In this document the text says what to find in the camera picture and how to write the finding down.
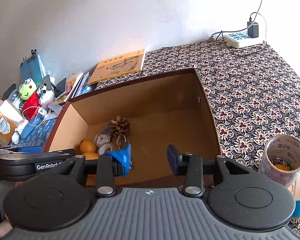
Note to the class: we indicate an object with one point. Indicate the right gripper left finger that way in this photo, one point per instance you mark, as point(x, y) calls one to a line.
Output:
point(110, 165)

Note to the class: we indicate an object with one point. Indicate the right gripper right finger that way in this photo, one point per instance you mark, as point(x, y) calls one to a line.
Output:
point(189, 165)

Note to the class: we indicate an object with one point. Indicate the pine cone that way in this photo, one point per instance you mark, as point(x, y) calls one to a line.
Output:
point(118, 126)

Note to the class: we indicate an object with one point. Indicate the small tape roll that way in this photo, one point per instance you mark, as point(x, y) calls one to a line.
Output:
point(105, 147)

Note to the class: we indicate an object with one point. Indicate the orange gourd toy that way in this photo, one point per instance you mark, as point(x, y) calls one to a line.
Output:
point(88, 149)

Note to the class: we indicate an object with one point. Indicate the blue checkered cloth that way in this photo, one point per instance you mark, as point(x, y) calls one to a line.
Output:
point(37, 136)

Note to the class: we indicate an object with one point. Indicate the brown cardboard box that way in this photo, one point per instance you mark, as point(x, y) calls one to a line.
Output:
point(164, 109)

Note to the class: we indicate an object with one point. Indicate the green frog plush toy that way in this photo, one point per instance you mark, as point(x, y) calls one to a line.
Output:
point(28, 93)

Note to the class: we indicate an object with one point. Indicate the white panda plush toy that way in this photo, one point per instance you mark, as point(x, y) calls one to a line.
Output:
point(45, 95)

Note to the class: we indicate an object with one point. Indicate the stack of books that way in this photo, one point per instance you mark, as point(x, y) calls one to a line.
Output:
point(70, 87)

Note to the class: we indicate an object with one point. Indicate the floral patterned tablecloth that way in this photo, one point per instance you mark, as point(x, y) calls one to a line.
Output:
point(254, 94)

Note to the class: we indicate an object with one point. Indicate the white power strip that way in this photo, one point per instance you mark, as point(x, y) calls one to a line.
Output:
point(241, 40)

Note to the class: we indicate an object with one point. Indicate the black power adapter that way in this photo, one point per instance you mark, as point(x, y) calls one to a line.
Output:
point(253, 29)

